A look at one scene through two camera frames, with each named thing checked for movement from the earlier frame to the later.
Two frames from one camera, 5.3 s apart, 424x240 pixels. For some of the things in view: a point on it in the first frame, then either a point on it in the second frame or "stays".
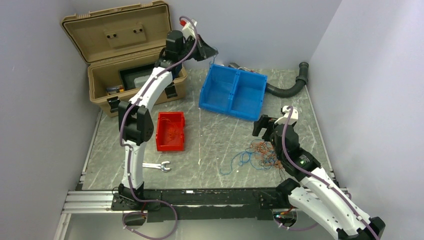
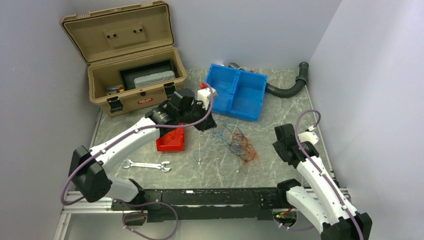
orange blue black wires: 262,154 -> 235,141
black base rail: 184,205 stays
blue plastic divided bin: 234,91 stays
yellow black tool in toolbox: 113,90 stays
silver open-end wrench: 161,166 stays
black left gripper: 205,51 -> 208,123
